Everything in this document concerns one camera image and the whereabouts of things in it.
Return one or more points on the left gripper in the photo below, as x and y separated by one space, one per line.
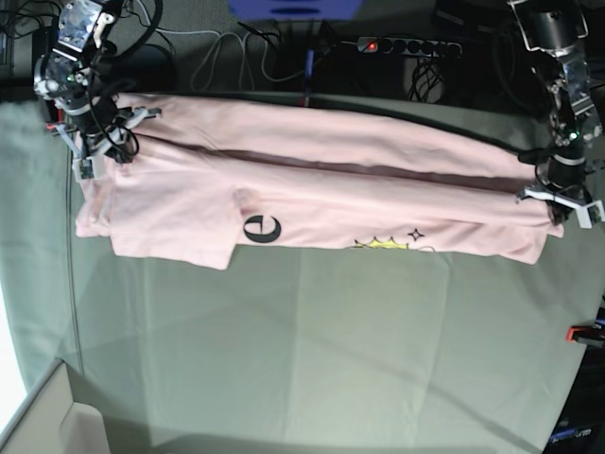
562 179

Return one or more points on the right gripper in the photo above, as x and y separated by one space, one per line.
95 121

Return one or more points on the pink t-shirt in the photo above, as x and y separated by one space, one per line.
213 174

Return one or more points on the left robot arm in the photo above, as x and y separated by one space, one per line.
553 32

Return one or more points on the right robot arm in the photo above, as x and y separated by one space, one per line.
77 82

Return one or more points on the red black clamp left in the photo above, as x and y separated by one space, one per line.
53 118

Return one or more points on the red black clamp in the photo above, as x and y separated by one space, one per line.
307 77
591 334
53 118

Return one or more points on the black round stool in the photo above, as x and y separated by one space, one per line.
151 69

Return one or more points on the red black clamp right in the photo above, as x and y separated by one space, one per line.
591 334

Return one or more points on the blue plastic box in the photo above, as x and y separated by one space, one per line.
296 10

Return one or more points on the red black clamp middle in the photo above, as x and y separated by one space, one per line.
307 77

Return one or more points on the black power strip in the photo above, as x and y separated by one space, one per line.
409 47

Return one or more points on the white cardboard box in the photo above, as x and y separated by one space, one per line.
50 420

